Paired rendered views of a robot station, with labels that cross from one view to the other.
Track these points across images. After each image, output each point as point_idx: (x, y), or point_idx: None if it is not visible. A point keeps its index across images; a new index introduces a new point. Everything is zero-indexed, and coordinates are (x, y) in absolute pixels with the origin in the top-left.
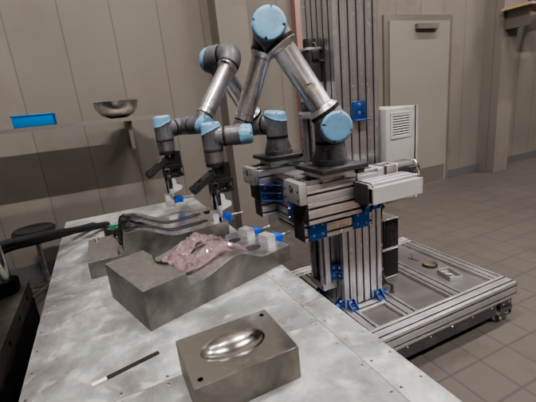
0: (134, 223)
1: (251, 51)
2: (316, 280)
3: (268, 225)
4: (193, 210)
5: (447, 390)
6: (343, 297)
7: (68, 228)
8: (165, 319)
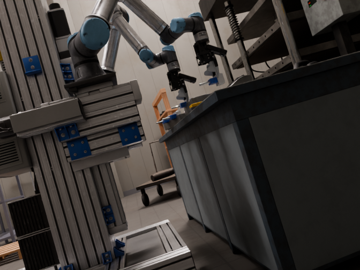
0: (231, 83)
1: (122, 14)
2: (126, 221)
3: (163, 118)
4: (203, 95)
5: (160, 137)
6: (114, 236)
7: (293, 66)
8: None
